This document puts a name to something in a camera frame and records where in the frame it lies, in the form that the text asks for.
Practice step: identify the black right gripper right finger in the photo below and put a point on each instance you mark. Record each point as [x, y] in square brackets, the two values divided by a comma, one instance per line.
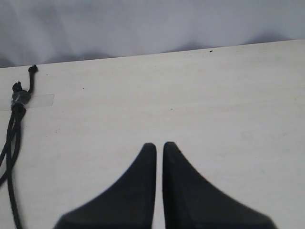
[192, 202]

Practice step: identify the white backdrop curtain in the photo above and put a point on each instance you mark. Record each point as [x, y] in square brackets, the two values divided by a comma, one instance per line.
[46, 31]

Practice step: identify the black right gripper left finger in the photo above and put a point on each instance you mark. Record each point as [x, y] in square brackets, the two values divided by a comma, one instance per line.
[127, 204]

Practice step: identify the clear tape strip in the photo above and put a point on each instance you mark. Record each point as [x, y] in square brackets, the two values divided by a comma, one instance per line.
[36, 101]

